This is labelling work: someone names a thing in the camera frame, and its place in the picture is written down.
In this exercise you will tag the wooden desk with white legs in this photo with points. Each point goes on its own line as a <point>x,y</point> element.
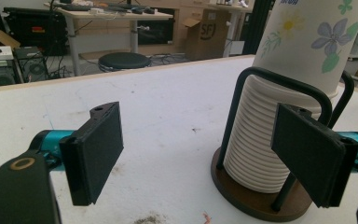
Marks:
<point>105,15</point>

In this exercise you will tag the brown round cup holder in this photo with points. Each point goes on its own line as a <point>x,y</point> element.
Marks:
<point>248,202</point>

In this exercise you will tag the small white box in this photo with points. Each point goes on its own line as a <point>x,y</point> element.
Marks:
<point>4,54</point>

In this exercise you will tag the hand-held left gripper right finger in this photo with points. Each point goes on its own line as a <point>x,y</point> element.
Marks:
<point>307,155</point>

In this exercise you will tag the stack of floral paper cups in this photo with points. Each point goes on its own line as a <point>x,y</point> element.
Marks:
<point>251,140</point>

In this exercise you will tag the black round stool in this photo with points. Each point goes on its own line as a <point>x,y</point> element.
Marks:
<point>124,60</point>

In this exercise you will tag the open plain cardboard box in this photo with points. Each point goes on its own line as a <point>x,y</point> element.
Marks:
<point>6,39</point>

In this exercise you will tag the printed cardboard box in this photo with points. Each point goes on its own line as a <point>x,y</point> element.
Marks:
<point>205,43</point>

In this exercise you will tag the wooden table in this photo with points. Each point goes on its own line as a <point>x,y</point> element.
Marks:
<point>74,78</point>

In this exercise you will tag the black hard case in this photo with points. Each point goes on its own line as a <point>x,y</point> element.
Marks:
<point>34,37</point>

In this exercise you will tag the black metal frame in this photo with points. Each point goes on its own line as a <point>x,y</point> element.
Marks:
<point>258,28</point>

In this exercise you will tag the white table mat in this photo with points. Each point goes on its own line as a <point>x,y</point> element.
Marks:
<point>167,102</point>

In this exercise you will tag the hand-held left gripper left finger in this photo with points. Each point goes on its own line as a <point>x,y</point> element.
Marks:
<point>93,155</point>

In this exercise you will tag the light wooden cabinet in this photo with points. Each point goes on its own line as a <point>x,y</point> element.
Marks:
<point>178,31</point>

